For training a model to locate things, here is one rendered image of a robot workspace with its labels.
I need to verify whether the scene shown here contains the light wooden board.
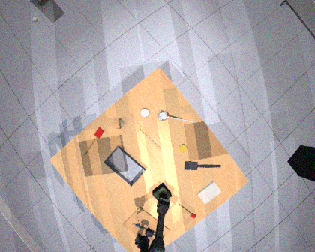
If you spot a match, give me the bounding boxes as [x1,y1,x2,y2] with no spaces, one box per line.
[123,207,170,245]

